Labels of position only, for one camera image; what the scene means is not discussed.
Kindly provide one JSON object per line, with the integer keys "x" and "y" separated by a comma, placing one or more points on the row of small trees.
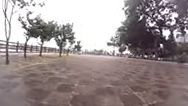
{"x": 7, "y": 51}

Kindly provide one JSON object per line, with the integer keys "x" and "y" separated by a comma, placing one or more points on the red and grey chequered paving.
{"x": 104, "y": 90}

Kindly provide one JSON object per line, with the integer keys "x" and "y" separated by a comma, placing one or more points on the group of large dark trees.
{"x": 141, "y": 30}

